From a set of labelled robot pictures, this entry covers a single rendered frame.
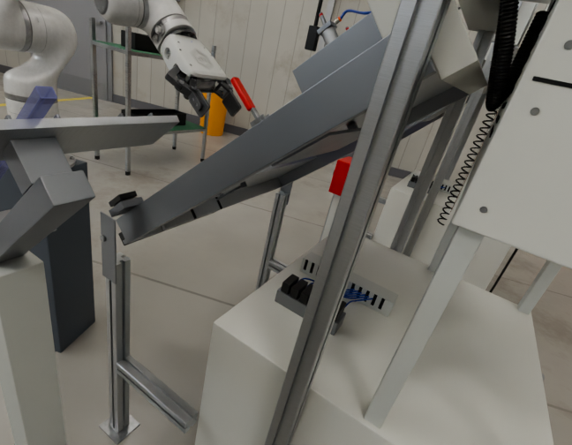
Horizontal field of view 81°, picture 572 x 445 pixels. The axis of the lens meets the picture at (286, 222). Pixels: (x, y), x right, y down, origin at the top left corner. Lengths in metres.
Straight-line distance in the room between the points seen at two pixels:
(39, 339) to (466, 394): 0.77
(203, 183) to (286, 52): 4.30
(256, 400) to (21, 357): 0.42
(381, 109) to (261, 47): 4.56
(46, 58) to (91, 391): 1.05
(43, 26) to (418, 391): 1.23
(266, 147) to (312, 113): 0.09
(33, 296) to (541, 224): 0.65
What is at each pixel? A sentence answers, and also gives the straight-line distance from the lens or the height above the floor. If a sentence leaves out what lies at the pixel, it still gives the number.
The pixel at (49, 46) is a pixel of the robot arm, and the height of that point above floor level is 1.03.
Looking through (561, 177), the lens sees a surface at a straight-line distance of 0.44.
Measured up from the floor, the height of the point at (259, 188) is 0.70.
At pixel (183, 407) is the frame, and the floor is 0.32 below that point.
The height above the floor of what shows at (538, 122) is 1.13.
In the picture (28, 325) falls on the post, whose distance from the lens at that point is 0.63.
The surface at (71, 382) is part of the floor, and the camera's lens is 1.47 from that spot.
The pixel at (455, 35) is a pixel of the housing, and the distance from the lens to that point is 0.46.
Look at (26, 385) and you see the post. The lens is 0.71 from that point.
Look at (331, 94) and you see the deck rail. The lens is 0.47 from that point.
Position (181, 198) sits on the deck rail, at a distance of 0.67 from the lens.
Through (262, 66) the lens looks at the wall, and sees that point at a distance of 4.93.
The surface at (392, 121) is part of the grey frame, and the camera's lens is 0.40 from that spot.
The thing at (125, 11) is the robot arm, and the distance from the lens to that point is 0.76.
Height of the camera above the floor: 1.13
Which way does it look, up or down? 26 degrees down
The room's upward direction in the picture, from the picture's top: 13 degrees clockwise
